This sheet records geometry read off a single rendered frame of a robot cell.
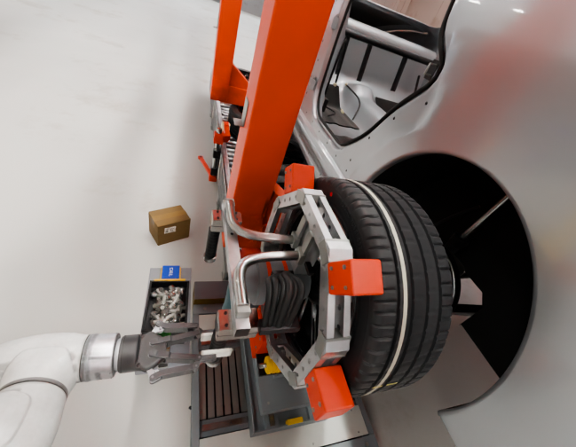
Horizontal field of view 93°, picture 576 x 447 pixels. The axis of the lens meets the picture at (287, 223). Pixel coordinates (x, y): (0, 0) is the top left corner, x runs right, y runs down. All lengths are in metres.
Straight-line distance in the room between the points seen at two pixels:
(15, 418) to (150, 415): 0.96
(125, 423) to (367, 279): 1.25
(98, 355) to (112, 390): 0.91
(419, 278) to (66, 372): 0.73
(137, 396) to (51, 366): 0.92
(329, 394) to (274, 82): 0.86
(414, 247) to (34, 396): 0.77
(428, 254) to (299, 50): 0.67
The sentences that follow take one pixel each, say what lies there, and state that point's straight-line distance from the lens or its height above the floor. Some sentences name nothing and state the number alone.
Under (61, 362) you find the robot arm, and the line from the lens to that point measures 0.70.
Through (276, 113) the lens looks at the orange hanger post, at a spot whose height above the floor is 1.19.
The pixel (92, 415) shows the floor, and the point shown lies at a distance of 1.59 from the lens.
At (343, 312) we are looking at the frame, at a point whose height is 1.02.
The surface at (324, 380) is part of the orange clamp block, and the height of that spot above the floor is 0.88.
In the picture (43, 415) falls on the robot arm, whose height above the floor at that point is 0.90.
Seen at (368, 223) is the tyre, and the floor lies 1.17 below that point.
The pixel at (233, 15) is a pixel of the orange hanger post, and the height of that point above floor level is 1.23.
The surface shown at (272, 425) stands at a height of 0.18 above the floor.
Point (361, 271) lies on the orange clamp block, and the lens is 0.55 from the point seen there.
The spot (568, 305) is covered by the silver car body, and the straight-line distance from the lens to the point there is 0.78.
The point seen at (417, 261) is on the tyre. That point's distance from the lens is 0.70.
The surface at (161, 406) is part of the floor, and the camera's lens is 1.56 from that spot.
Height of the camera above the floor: 1.50
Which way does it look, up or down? 38 degrees down
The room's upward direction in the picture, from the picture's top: 22 degrees clockwise
